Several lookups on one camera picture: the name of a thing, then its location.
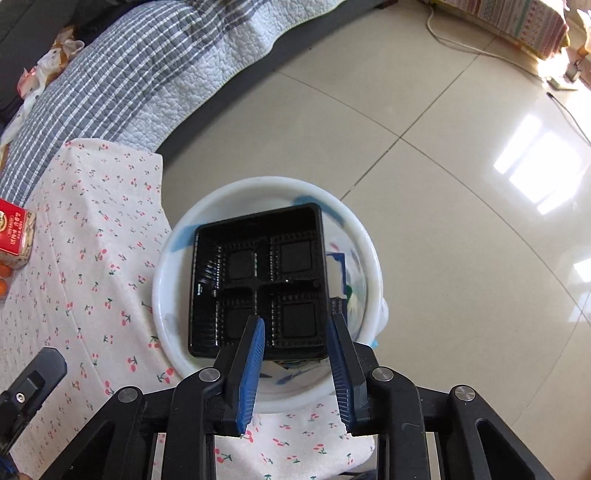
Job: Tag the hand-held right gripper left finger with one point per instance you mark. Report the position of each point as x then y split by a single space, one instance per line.
251 369

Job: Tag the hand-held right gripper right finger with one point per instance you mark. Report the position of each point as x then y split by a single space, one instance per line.
339 369

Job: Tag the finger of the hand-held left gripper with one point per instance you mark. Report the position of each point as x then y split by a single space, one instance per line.
44 369

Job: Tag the black plastic tray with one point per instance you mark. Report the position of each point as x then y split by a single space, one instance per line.
258 281

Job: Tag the white plastic bin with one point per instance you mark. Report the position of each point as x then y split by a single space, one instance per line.
360 240

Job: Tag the orange mandarin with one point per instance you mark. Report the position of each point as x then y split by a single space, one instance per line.
2 288
3 270

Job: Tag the red label nut jar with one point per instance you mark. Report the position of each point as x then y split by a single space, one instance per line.
14 235

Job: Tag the white dotted cloth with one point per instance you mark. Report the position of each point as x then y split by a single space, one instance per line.
51 60

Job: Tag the grey striped quilt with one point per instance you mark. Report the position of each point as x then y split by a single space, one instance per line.
161 69

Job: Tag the dark grey sofa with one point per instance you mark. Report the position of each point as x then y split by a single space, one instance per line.
14 18

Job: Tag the colourful striped cloth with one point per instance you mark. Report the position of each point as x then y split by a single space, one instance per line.
508 23

